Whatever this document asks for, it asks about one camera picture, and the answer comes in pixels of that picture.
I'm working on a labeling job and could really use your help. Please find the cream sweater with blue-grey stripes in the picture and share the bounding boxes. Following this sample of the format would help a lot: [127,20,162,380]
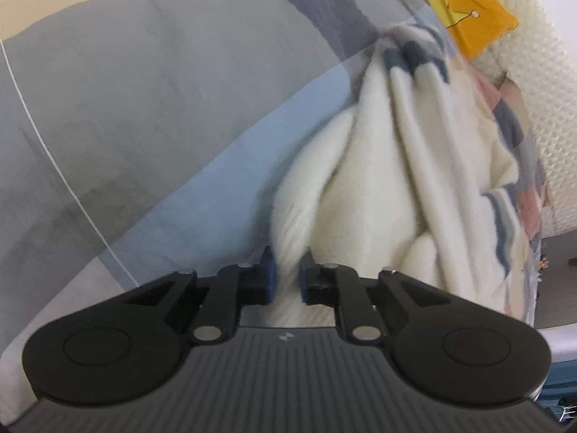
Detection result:
[270,22,537,330]

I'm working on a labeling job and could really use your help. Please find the patchwork checked pillow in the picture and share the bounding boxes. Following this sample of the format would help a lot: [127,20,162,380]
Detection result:
[473,67,547,244]

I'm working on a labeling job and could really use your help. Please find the cream quilted headboard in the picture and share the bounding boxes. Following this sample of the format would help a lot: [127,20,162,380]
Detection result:
[469,0,577,240]

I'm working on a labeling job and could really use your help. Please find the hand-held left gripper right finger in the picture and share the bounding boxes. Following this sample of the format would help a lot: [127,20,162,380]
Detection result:
[300,248,452,344]

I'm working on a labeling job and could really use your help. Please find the blue tray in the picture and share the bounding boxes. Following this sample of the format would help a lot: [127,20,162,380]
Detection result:
[536,356,577,422]

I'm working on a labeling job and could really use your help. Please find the yellow crown print pillow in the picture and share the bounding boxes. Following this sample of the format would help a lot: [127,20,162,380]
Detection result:
[408,0,519,60]

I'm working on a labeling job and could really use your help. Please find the grey wardrobe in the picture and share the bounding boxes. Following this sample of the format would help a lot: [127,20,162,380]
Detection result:
[540,230,577,364]

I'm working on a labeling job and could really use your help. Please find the patchwork checked duvet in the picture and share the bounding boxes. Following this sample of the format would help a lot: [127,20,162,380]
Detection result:
[0,0,546,433]

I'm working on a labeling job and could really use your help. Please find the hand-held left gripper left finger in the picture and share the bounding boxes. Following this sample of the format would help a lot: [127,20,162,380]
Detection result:
[126,246,276,344]

